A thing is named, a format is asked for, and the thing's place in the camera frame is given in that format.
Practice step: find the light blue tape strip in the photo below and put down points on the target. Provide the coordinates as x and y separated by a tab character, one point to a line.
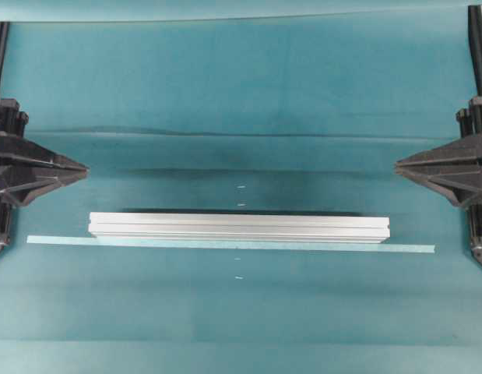
236	245

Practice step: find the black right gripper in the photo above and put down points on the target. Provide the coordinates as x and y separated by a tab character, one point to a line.
453	170

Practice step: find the silver aluminium extrusion rail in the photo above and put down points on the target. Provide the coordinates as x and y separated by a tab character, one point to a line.
241	227

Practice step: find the teal table cloth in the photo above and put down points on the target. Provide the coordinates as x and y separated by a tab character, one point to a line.
292	106

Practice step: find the black right frame post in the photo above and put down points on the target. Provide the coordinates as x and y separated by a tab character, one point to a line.
475	42

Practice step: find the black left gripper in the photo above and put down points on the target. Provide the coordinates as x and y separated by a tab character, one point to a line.
27	170

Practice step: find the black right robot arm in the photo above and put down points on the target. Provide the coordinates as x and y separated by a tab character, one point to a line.
470	123

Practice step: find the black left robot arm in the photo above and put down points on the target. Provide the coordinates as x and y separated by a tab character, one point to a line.
12	121

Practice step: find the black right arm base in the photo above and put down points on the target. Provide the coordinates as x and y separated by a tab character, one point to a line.
476	249

